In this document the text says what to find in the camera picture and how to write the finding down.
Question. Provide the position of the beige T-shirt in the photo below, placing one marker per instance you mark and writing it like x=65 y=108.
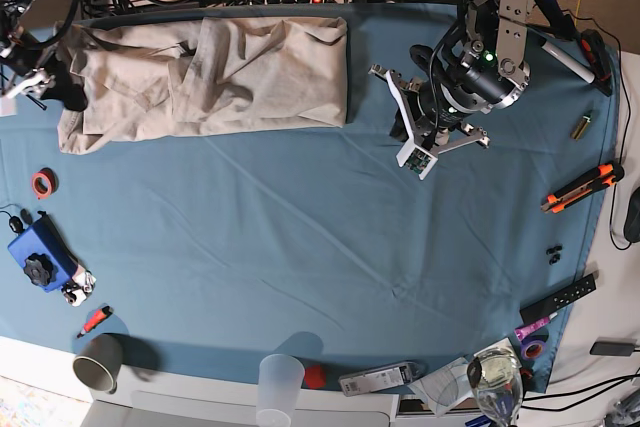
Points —
x=205 y=77

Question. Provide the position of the purple pen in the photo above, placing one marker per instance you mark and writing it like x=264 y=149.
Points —
x=525 y=331

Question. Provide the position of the red marker pen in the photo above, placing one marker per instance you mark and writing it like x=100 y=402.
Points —
x=95 y=320

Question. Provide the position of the small red object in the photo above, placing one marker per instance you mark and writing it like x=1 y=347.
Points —
x=315 y=377

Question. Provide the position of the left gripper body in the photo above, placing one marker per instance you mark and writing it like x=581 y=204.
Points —
x=433 y=128

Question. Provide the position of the purple tape roll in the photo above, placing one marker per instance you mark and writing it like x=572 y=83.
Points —
x=531 y=348

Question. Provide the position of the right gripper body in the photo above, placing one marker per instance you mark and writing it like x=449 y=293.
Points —
x=31 y=85

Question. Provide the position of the blue box with black knob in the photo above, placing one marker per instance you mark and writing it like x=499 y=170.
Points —
x=41 y=254

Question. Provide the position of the black remote control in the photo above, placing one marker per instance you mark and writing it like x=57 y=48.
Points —
x=559 y=299

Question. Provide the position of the black computer mouse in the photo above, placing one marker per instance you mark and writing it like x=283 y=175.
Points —
x=631 y=227

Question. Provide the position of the black phone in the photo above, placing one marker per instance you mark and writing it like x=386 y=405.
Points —
x=613 y=349

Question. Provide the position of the packaged tool in blister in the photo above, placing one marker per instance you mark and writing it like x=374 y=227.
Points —
x=381 y=378

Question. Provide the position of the white marker pen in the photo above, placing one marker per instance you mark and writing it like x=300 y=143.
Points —
x=568 y=61

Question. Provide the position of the black white small toy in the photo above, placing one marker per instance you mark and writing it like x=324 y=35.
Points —
x=79 y=288

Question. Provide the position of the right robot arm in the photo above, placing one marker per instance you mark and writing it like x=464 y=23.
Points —
x=20 y=49

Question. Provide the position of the red tape roll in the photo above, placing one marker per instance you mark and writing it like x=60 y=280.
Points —
x=44 y=183

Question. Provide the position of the wine glass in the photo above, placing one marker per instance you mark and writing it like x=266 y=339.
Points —
x=496 y=383

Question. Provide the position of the teal tablecloth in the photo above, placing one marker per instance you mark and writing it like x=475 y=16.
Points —
x=215 y=252

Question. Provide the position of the translucent plastic cup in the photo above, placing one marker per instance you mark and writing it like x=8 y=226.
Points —
x=279 y=386

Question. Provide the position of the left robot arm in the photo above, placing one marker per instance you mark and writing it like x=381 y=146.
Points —
x=477 y=66

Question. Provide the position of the orange black utility knife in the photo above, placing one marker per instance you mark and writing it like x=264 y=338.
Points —
x=594 y=180

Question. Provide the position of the small black clips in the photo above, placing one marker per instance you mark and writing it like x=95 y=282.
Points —
x=554 y=254

